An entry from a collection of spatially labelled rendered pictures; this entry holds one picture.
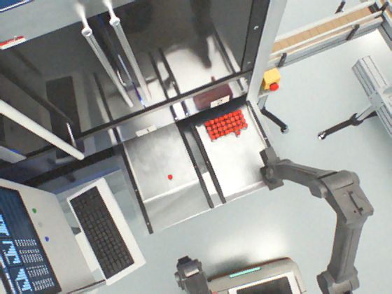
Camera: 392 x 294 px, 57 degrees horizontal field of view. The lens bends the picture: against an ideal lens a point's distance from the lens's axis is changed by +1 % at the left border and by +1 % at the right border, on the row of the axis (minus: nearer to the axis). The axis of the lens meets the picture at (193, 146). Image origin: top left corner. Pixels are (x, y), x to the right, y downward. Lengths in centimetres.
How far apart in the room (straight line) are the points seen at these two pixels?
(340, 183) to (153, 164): 90
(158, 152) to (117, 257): 49
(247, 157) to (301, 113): 113
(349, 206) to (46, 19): 80
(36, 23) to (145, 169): 96
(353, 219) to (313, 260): 159
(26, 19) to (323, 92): 228
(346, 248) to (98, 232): 106
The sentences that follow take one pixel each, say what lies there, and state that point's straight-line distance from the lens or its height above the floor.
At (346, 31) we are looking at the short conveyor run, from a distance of 191.
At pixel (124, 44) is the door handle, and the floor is 176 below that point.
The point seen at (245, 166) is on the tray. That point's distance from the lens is 161.
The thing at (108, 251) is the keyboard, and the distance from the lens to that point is 169.
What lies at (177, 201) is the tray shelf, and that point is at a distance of 159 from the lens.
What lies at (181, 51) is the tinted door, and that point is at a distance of 108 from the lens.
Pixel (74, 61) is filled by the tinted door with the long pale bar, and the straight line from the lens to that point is 97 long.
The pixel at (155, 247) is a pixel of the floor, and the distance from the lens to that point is 248.
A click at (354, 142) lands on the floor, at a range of 273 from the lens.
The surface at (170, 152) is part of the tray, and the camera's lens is 163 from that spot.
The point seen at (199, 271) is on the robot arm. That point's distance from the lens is 107.
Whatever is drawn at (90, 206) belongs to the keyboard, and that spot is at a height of 82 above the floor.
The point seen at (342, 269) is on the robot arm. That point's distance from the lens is 117.
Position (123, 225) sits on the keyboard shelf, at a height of 80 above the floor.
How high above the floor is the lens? 245
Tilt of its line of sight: 75 degrees down
